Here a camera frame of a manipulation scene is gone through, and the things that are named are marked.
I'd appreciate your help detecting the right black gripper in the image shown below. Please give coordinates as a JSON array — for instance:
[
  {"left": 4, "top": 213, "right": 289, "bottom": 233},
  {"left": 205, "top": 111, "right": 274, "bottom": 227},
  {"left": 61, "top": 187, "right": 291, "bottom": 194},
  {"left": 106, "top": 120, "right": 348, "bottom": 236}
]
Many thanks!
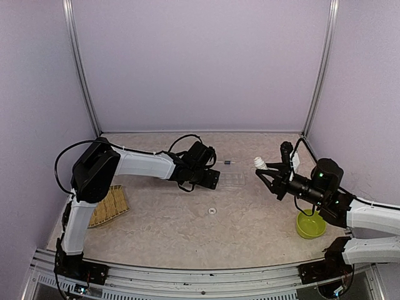
[{"left": 257, "top": 162, "right": 327, "bottom": 208}]

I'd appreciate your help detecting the white pill bottle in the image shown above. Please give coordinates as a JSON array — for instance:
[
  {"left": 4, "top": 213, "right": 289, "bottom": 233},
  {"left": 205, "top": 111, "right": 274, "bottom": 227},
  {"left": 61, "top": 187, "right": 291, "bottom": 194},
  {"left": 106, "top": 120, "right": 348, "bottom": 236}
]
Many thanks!
[{"left": 253, "top": 156, "right": 269, "bottom": 170}]

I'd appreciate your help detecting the clear plastic pill organizer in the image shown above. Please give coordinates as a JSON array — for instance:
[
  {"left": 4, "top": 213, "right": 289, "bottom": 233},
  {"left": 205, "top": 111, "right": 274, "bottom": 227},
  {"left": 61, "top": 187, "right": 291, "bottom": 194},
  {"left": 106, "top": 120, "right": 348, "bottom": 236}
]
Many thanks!
[{"left": 215, "top": 159, "right": 246, "bottom": 187}]

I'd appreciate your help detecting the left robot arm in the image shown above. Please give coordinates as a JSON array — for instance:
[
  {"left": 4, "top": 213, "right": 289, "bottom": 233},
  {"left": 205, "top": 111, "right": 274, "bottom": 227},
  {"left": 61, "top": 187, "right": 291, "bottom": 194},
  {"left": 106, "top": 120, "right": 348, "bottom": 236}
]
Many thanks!
[{"left": 54, "top": 137, "right": 221, "bottom": 278}]

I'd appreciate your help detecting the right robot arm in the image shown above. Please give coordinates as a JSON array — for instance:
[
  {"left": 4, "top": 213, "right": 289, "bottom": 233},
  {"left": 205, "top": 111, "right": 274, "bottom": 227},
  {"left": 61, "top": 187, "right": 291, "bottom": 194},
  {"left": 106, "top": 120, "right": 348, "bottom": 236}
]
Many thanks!
[{"left": 256, "top": 158, "right": 399, "bottom": 278}]

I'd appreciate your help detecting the green plastic bowl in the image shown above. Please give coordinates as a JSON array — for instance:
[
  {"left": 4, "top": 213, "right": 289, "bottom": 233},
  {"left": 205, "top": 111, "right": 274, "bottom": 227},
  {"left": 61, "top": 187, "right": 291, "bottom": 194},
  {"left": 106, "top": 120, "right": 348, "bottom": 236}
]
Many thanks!
[{"left": 296, "top": 209, "right": 326, "bottom": 239}]

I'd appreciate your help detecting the woven bamboo tray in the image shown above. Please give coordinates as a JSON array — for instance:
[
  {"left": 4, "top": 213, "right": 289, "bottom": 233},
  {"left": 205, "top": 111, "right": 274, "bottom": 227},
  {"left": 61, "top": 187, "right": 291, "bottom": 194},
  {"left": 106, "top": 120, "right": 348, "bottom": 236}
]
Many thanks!
[{"left": 88, "top": 185, "right": 130, "bottom": 228}]

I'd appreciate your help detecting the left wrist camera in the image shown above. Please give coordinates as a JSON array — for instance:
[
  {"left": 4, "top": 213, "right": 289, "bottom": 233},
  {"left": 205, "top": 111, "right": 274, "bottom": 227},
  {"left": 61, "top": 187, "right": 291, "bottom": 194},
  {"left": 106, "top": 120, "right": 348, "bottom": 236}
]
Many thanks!
[{"left": 186, "top": 141, "right": 217, "bottom": 169}]

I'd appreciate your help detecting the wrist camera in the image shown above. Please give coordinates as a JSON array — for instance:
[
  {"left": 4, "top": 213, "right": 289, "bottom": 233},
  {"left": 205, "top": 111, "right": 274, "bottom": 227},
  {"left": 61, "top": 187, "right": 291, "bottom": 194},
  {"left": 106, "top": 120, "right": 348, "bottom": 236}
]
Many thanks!
[
  {"left": 280, "top": 141, "right": 300, "bottom": 173},
  {"left": 186, "top": 141, "right": 217, "bottom": 169}
]

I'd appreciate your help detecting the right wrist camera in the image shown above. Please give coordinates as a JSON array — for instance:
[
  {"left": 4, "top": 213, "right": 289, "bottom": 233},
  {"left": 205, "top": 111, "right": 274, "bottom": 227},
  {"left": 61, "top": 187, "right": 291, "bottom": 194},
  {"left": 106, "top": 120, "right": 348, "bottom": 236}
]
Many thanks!
[{"left": 280, "top": 141, "right": 300, "bottom": 173}]

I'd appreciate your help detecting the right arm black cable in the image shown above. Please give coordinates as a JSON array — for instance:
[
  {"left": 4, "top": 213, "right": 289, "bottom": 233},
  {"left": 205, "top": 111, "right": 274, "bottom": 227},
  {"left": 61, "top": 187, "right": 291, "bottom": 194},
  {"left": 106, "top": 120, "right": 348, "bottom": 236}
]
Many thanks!
[{"left": 293, "top": 137, "right": 319, "bottom": 163}]

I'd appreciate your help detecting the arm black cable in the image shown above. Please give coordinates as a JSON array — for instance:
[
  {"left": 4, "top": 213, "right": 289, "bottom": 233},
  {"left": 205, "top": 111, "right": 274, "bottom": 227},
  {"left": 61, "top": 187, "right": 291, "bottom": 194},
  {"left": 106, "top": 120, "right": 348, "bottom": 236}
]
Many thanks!
[
  {"left": 293, "top": 137, "right": 319, "bottom": 163},
  {"left": 53, "top": 139, "right": 113, "bottom": 196}
]

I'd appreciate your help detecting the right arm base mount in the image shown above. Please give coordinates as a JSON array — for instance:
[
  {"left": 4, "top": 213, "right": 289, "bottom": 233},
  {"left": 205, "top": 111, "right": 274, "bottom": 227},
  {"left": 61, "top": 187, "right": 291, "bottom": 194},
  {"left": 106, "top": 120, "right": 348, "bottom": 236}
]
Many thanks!
[{"left": 298, "top": 260, "right": 353, "bottom": 284}]

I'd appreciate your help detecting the front aluminium rail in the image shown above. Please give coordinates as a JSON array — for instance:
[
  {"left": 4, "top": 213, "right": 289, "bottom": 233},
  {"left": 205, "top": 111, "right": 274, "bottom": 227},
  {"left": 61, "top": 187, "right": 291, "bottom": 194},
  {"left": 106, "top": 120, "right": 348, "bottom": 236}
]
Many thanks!
[{"left": 20, "top": 249, "right": 389, "bottom": 299}]

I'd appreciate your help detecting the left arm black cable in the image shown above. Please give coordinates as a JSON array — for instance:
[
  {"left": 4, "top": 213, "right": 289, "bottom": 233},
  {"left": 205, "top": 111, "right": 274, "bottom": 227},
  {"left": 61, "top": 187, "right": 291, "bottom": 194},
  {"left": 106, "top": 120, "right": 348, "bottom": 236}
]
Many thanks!
[{"left": 53, "top": 139, "right": 113, "bottom": 196}]

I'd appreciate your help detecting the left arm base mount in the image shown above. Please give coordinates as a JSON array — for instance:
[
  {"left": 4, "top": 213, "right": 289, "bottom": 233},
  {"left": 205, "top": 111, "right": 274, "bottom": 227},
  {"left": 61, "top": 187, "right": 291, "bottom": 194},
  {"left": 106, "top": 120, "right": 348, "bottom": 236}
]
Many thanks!
[{"left": 54, "top": 256, "right": 109, "bottom": 286}]

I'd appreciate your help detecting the right aluminium frame post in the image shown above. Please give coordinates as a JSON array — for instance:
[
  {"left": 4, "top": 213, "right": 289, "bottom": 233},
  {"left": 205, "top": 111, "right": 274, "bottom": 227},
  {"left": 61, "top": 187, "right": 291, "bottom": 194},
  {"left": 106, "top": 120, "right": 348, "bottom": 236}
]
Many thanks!
[{"left": 302, "top": 0, "right": 340, "bottom": 139}]

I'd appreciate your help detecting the aluminium frame post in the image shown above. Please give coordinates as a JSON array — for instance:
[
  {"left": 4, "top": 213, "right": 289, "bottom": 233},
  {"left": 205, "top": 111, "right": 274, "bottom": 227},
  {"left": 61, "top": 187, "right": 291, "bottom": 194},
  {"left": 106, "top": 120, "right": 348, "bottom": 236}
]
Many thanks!
[
  {"left": 62, "top": 0, "right": 103, "bottom": 137},
  {"left": 302, "top": 0, "right": 340, "bottom": 139}
]

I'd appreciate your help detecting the left aluminium frame post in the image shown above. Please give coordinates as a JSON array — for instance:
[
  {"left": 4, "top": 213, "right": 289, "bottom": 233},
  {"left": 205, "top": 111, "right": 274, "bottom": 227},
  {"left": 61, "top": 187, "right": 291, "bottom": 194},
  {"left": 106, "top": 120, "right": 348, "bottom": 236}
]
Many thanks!
[{"left": 62, "top": 0, "right": 103, "bottom": 137}]

